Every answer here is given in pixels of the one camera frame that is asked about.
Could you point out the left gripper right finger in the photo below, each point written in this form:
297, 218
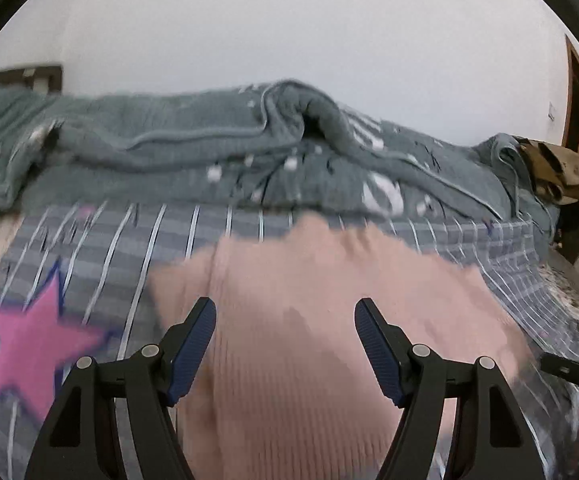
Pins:
490, 437

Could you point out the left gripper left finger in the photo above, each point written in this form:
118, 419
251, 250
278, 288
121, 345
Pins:
79, 438

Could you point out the pink knit sweater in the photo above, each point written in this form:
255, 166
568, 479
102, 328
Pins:
285, 389

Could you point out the brown clothes pile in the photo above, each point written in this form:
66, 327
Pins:
553, 171

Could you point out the grey checked duvet cover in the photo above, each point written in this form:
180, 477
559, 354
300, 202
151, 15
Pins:
105, 253

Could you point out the grey-green fleece blanket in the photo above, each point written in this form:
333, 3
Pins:
277, 146

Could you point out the dark wooden headboard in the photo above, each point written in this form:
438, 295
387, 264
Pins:
41, 78

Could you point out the white wall switch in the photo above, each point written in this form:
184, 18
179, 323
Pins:
552, 112

